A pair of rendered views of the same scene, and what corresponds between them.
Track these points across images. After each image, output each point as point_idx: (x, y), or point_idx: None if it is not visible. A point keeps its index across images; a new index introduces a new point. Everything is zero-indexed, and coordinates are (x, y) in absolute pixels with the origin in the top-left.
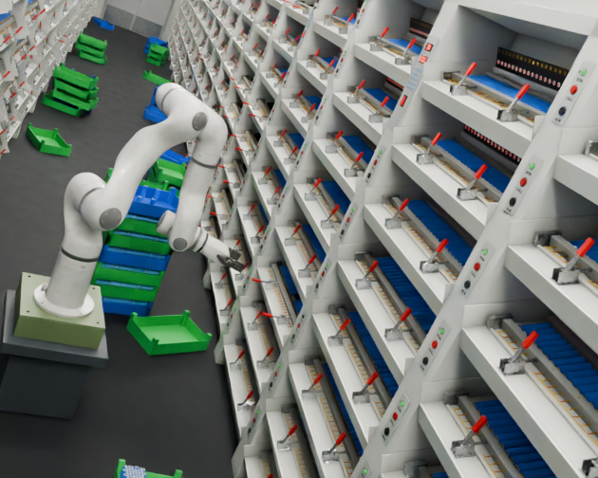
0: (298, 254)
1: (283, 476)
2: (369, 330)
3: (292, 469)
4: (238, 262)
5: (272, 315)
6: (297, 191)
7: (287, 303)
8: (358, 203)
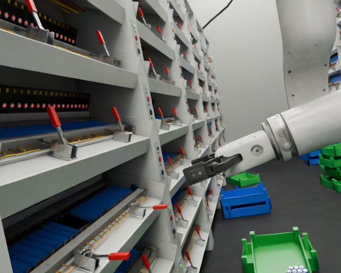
0: (82, 148)
1: (192, 216)
2: (169, 92)
3: (184, 216)
4: (202, 156)
5: (151, 207)
6: (11, 33)
7: (111, 214)
8: (132, 19)
